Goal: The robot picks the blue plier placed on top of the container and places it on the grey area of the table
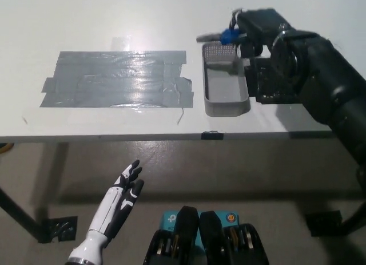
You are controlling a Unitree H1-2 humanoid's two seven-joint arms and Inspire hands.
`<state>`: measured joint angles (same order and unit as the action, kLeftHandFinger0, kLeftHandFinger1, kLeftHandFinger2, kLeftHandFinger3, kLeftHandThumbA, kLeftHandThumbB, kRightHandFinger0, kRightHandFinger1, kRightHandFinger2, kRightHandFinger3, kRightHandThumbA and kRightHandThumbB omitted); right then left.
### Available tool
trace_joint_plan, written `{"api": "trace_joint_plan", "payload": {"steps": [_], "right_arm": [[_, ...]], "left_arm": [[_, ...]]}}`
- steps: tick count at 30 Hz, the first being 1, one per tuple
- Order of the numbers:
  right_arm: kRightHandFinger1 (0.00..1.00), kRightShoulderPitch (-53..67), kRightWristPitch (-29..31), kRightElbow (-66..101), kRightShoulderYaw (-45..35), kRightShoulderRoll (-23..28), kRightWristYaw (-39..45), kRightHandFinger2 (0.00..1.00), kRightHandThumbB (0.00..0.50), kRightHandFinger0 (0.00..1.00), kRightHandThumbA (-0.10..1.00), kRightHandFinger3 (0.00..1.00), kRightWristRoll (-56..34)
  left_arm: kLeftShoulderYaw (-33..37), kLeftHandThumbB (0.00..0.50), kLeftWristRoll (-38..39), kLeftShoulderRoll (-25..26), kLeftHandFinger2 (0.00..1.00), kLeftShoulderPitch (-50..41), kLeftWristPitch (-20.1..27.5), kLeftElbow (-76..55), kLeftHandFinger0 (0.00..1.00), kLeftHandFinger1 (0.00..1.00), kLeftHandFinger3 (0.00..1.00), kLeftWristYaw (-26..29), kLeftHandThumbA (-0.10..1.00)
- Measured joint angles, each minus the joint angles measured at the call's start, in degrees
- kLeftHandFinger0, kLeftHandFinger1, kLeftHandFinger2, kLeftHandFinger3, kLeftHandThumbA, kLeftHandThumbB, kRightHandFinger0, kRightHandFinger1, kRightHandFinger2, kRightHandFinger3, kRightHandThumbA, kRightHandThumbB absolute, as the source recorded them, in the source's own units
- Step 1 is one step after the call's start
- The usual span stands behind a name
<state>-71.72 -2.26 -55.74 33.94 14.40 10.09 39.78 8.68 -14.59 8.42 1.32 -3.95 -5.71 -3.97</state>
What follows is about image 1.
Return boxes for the white and black left hand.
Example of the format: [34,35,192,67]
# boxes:
[67,159,144,263]

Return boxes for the black right hand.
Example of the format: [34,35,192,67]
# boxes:
[228,8,290,60]

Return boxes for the blue handled pliers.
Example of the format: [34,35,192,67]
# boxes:
[196,28,248,46]

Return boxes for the grey plastic perforated container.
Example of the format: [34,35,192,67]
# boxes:
[201,42,250,117]

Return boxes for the black floor tape patch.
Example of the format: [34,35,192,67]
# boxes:
[38,215,78,244]
[305,209,343,237]

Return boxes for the black tape patch on table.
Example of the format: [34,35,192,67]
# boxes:
[247,57,304,105]

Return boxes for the small black tape strip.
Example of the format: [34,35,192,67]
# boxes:
[201,130,224,140]

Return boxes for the grey duct tape patch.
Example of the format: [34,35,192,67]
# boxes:
[39,50,194,108]

